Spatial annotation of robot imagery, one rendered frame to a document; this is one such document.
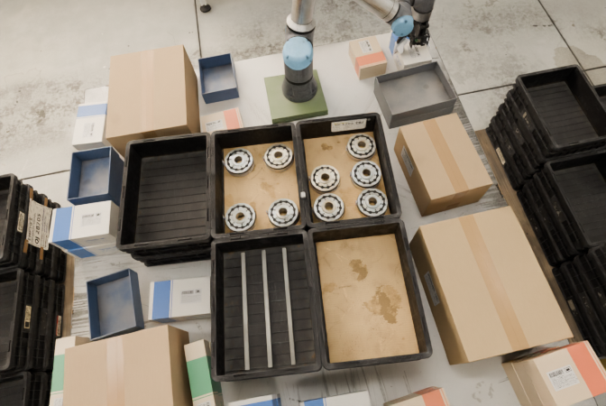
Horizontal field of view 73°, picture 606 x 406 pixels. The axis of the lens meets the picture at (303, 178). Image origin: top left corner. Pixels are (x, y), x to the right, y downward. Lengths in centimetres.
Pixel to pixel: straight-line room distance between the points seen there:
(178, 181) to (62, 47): 217
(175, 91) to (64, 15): 220
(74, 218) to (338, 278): 91
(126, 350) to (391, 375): 80
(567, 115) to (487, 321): 125
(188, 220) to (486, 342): 99
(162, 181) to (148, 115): 26
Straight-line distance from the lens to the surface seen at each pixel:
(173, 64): 178
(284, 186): 146
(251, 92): 186
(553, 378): 135
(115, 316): 162
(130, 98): 174
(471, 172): 152
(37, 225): 228
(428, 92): 180
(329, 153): 151
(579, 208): 220
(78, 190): 177
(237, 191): 148
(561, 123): 225
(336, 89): 184
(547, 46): 328
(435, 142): 155
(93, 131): 187
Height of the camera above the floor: 214
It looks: 64 degrees down
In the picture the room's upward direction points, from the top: 7 degrees counter-clockwise
